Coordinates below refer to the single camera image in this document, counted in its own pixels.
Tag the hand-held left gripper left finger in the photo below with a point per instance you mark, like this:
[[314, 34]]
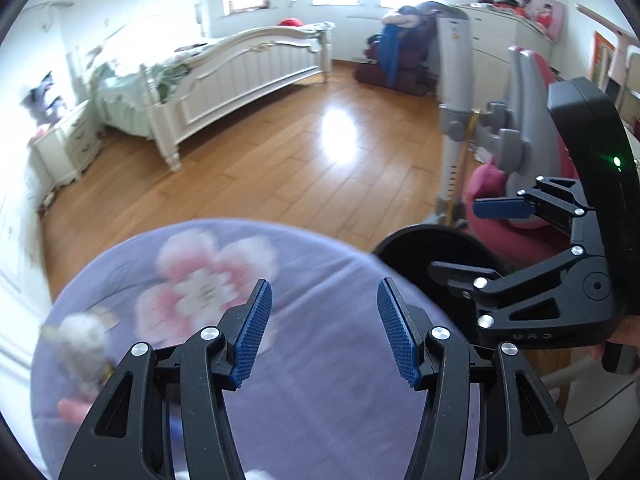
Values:
[[252, 335]]

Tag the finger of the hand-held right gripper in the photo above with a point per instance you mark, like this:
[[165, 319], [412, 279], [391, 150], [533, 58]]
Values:
[[500, 208], [465, 272]]

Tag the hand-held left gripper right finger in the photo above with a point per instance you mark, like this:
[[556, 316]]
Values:
[[397, 335]]

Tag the black round bin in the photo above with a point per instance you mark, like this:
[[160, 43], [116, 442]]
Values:
[[415, 250]]

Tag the person's right hand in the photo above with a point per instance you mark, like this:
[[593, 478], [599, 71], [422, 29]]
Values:
[[631, 335]]

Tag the yellow ruler strip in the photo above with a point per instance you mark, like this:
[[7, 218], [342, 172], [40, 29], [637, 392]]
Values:
[[459, 170]]

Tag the purple floral tablecloth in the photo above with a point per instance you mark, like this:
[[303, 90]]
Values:
[[310, 260]]

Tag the pink grey study chair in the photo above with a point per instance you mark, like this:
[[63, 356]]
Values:
[[530, 85]]

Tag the white grey desk leg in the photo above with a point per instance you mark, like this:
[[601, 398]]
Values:
[[455, 85]]

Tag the maroon massage chair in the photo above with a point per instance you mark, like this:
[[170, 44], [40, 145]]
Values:
[[415, 75]]

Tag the white low cabinet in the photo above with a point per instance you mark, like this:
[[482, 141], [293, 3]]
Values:
[[500, 40]]

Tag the white fluffy pompom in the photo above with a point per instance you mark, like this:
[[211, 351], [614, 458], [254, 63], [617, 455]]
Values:
[[82, 345]]

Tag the pink hair roller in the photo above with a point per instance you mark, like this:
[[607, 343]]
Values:
[[75, 410]]

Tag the blue garment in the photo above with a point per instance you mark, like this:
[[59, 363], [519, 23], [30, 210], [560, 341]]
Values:
[[390, 50]]

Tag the white nightstand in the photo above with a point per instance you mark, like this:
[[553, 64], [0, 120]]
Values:
[[70, 150]]

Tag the white bed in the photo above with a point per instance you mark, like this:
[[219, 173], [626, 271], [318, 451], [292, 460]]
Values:
[[240, 75]]

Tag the green ruffled bed cover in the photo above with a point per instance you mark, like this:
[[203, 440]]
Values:
[[120, 95]]

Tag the red pillow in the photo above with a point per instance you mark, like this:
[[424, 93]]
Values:
[[290, 22]]

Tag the purple plush toy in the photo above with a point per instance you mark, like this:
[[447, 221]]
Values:
[[45, 102]]

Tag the pink white desk frame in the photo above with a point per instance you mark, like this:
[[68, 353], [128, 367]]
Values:
[[620, 45]]

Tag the pink photo frame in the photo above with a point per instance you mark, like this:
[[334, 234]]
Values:
[[542, 15]]

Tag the white wall phone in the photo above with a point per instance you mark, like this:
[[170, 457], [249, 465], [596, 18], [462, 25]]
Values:
[[201, 20]]

